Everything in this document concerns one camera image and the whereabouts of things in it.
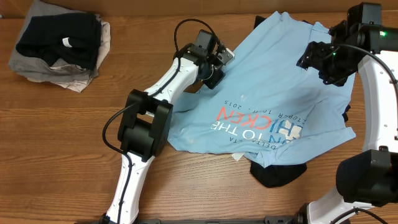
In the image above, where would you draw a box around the folded grey garment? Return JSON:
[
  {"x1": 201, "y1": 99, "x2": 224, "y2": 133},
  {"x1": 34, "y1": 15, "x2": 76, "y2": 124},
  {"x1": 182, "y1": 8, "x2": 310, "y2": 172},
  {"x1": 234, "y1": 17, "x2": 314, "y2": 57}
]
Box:
[{"x1": 9, "y1": 1, "x2": 98, "y2": 82}]

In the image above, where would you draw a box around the light blue printed t-shirt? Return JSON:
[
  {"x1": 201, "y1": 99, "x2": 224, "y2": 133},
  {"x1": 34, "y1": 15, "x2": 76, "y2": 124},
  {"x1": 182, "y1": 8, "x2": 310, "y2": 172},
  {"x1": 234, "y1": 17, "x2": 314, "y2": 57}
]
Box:
[{"x1": 168, "y1": 12, "x2": 355, "y2": 167}]

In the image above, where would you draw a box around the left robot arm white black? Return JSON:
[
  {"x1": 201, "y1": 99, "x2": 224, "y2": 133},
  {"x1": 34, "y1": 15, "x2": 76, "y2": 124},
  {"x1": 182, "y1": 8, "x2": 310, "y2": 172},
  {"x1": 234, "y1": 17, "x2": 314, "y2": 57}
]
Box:
[{"x1": 99, "y1": 30, "x2": 234, "y2": 224}]

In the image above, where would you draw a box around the black garment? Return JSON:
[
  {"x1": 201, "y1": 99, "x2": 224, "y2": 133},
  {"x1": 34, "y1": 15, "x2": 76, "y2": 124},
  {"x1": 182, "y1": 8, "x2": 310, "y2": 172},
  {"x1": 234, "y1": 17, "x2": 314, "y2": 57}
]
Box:
[{"x1": 249, "y1": 12, "x2": 355, "y2": 188}]

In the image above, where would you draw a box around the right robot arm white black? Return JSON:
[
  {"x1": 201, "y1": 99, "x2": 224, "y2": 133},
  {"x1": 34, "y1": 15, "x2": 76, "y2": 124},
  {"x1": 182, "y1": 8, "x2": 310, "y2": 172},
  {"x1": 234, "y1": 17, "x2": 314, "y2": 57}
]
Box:
[{"x1": 284, "y1": 2, "x2": 397, "y2": 223}]

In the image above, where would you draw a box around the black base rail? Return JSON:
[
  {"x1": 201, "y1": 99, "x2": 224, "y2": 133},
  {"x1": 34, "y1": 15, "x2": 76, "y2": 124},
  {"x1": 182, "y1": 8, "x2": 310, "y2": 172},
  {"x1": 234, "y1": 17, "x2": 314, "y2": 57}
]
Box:
[{"x1": 133, "y1": 214, "x2": 308, "y2": 224}]

